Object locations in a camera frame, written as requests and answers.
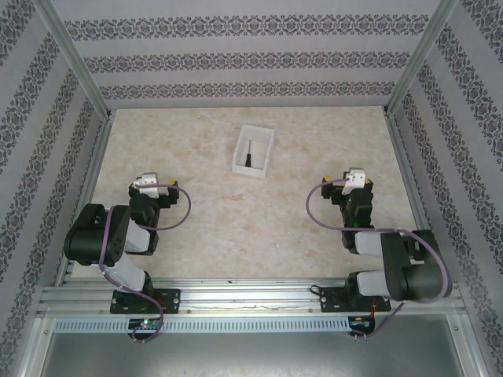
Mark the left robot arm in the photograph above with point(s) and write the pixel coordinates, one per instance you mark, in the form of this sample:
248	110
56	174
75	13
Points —
84	235

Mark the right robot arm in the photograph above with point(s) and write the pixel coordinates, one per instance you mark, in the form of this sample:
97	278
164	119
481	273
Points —
412	271

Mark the white plastic bin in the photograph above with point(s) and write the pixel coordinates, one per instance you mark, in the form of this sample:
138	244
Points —
250	171

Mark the black screwdriver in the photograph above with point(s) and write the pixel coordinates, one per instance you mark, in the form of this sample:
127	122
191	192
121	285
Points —
248	160

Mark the grey metal sheet panel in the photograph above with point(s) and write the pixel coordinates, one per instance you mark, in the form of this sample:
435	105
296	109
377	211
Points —
251	355

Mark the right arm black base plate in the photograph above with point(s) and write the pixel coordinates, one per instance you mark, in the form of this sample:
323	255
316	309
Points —
334	300

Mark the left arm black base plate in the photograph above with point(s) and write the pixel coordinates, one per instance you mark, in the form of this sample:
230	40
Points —
171	300

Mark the aluminium mounting rail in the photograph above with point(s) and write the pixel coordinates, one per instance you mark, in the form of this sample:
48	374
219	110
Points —
251	298

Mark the aluminium frame post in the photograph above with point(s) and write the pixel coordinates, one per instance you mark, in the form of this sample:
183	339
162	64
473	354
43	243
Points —
74	59
424	59

